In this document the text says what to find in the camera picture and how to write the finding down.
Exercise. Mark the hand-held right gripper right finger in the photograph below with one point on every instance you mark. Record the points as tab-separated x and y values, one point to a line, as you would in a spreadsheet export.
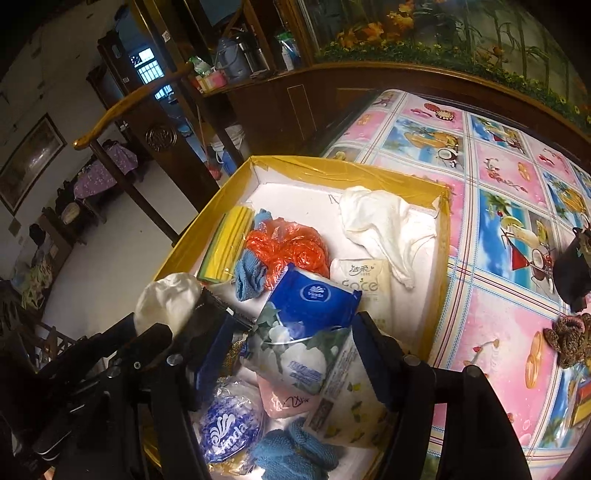
376	364

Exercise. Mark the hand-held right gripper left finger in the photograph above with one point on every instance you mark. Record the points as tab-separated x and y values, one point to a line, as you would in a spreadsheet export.
212	364

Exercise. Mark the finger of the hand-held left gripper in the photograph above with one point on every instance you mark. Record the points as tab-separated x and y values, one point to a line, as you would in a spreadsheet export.
154	337

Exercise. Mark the white plastic bag bundle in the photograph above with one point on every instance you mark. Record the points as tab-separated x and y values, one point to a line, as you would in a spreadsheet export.
166	295

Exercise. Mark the lemon print tissue pack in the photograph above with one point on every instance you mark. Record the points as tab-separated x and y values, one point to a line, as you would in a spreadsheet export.
351	406

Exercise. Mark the black foil packet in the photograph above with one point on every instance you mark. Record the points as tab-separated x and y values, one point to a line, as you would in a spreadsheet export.
217	307

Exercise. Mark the round blue white tissue pack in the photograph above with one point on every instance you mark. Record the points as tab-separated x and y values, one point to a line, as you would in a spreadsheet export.
231	429

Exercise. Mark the pink tissue pack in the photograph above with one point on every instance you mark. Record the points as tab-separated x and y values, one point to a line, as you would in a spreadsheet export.
281	401

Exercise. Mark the blue cotton print tissue pack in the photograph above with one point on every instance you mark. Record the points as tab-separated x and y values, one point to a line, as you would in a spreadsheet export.
300	323

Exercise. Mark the small white tissue pack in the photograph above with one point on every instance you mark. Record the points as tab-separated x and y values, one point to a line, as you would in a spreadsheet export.
364	277

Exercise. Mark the small blue knitted sock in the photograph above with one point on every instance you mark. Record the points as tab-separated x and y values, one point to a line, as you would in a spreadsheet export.
251	277

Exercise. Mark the blue knitted cloth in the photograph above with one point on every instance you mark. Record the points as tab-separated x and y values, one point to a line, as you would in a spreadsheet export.
291	454

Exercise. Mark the multicolour sponge cloth pack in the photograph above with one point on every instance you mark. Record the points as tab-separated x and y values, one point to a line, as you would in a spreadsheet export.
226	240

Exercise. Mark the orange plastic bag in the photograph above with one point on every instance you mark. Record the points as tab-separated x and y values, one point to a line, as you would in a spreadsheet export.
286	247

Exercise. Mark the white cloth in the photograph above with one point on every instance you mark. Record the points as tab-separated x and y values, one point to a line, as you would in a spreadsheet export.
383	217

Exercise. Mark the yellow cardboard box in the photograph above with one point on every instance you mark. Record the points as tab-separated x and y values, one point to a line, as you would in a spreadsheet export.
277	184

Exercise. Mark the purple floral tablecloth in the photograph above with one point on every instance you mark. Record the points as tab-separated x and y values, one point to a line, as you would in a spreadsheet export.
99	173

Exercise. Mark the brown knitted scrunchie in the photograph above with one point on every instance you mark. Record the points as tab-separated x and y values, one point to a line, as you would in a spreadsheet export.
570	339

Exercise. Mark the white bucket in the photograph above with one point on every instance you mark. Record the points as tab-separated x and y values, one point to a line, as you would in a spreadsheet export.
231	138

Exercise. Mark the black jar with stick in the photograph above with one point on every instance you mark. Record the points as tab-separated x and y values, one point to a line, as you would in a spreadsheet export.
572	272

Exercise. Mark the wooden chair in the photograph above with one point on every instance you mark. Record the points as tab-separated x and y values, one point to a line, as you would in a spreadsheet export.
134	99

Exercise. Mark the pink container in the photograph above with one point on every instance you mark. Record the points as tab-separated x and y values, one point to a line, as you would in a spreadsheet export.
212	82

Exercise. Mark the barred window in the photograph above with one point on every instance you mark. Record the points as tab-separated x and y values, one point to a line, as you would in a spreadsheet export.
147	69

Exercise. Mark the green packet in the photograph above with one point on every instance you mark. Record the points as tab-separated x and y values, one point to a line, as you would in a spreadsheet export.
198	65

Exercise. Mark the blue thermos jug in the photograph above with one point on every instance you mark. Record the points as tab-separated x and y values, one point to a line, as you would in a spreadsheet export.
231	60

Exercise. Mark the steel flask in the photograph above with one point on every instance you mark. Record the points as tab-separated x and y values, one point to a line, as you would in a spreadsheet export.
256	50

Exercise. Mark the white blue bottle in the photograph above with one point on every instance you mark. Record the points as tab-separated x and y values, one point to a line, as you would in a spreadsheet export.
288	53

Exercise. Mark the glass flower display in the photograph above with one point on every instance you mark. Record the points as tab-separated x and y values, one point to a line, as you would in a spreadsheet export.
461	27

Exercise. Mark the framed wall picture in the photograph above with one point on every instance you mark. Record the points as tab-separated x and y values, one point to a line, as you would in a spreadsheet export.
32	159

